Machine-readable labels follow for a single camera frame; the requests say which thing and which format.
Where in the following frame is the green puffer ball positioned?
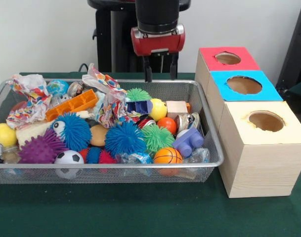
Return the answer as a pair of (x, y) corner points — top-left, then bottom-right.
(141, 124), (175, 153)

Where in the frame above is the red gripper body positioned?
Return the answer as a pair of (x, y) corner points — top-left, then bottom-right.
(130, 24), (186, 57)

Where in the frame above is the lavender building block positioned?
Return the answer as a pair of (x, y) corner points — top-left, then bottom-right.
(172, 127), (205, 158)

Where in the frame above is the long orange building block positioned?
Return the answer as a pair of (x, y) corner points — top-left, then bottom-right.
(45, 88), (99, 122)

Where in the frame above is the shallow wire mesh bin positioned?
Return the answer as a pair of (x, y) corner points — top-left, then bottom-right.
(0, 79), (225, 185)

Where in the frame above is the orange basketball toy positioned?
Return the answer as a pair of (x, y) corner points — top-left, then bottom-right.
(153, 147), (183, 164)

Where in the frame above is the black and white soccer ball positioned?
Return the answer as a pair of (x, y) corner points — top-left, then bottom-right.
(53, 150), (85, 178)

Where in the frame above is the colourful spotted paper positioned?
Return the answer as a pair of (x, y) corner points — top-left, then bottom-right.
(82, 63), (121, 92)
(6, 73), (53, 130)
(97, 85), (141, 129)

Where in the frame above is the black upright panel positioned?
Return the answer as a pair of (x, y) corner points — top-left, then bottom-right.
(275, 4), (301, 93)

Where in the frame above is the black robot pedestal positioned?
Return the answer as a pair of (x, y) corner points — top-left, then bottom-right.
(87, 0), (192, 73)

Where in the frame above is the wooden box with three holes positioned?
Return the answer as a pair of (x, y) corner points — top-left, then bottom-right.
(194, 46), (301, 198)

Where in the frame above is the blue puffer ball with eye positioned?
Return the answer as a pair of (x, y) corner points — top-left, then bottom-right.
(50, 112), (93, 152)

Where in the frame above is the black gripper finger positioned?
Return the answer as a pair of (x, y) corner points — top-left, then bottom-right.
(170, 53), (178, 80)
(142, 56), (153, 83)

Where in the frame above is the purple spiky ball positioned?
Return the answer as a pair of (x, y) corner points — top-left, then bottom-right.
(18, 128), (67, 164)

